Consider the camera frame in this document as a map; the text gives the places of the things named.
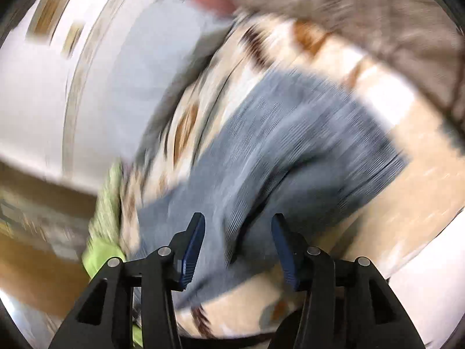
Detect grey-blue pillow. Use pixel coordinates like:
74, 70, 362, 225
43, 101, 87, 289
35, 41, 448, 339
112, 0, 237, 161

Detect green cloth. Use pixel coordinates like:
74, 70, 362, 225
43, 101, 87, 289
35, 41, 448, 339
82, 160, 142, 349

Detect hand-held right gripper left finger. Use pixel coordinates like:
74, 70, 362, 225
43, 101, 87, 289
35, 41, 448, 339
49, 213, 206, 349

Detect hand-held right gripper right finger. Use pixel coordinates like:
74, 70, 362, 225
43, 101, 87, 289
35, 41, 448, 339
271, 214, 425, 349

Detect tan framed wall picture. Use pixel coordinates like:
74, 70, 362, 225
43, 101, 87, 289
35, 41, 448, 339
61, 22, 86, 59
27, 0, 73, 46

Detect blue denim pants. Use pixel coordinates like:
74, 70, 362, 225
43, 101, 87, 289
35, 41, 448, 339
136, 69, 407, 309

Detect beige leaf-print blanket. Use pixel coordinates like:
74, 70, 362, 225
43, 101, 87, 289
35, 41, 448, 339
118, 11, 458, 339

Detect wooden cabinet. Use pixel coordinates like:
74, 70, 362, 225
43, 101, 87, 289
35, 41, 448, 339
0, 163, 97, 317

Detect brown patterned pillow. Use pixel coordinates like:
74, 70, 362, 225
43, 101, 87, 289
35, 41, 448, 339
192, 0, 465, 135

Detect pink cloth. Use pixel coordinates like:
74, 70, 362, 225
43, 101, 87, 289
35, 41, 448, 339
191, 0, 237, 18

